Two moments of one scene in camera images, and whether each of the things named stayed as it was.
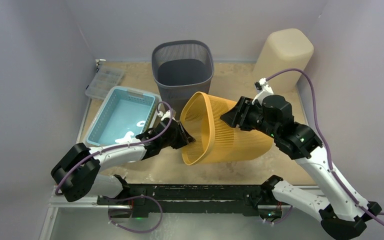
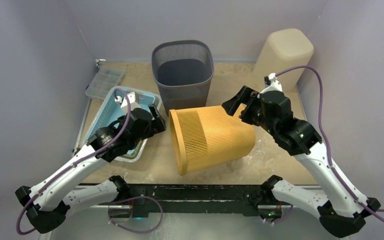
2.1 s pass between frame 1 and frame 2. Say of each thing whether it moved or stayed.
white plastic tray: moved
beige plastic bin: stayed
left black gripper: moved
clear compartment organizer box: stayed
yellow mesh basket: moved
